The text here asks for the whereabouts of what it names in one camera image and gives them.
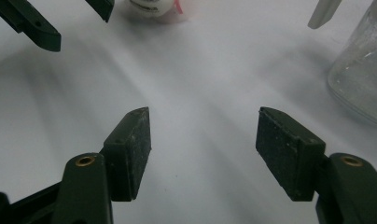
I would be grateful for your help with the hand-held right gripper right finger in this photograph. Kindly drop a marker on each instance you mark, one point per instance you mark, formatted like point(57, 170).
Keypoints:
point(289, 155)

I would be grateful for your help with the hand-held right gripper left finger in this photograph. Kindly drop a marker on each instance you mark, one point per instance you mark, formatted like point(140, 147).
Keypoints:
point(84, 186)

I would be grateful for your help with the red and white plastic bag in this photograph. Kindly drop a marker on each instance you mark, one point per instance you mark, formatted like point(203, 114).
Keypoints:
point(152, 8)

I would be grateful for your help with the clear jar with white lid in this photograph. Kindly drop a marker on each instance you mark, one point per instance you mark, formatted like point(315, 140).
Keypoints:
point(360, 71)

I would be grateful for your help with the white sheet on table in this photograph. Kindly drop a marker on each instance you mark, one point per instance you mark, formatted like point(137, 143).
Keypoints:
point(192, 77)

